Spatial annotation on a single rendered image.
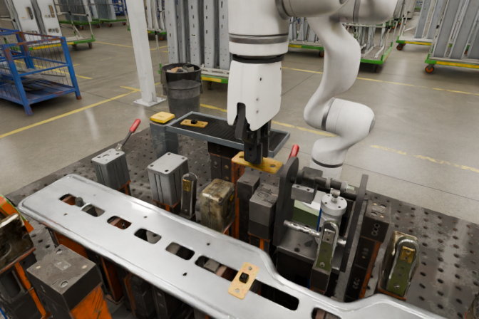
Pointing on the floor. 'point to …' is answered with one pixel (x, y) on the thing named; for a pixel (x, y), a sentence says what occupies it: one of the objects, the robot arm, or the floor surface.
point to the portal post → (139, 32)
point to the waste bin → (182, 87)
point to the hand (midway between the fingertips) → (256, 148)
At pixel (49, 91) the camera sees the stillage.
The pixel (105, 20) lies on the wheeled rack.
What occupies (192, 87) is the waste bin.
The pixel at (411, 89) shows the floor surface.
